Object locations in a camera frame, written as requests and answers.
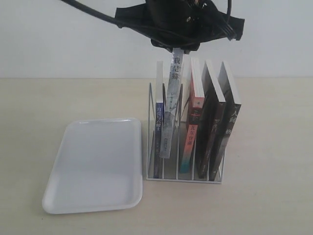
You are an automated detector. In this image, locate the grey white spine book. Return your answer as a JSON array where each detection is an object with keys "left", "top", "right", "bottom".
[{"left": 160, "top": 48, "right": 184, "bottom": 159}]

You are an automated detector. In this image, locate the blue moon cover book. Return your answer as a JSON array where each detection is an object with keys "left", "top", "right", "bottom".
[{"left": 152, "top": 60, "right": 164, "bottom": 179}]

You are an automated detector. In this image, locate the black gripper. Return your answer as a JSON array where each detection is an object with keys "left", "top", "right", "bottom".
[{"left": 114, "top": 0, "right": 245, "bottom": 51}]

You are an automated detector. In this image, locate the white wire book rack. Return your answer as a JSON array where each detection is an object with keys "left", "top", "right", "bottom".
[{"left": 143, "top": 83, "right": 225, "bottom": 184}]

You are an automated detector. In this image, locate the red teal spine book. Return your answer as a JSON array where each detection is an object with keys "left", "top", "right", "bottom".
[{"left": 179, "top": 57, "right": 205, "bottom": 174}]

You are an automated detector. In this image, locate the black grey spine book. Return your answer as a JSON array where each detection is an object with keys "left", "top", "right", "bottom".
[{"left": 209, "top": 60, "right": 242, "bottom": 181}]

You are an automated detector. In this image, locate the white plastic tray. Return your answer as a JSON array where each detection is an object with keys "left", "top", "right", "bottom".
[{"left": 42, "top": 118, "right": 143, "bottom": 214}]

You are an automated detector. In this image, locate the dark red spine book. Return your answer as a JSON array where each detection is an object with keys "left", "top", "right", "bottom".
[{"left": 196, "top": 60, "right": 225, "bottom": 180}]

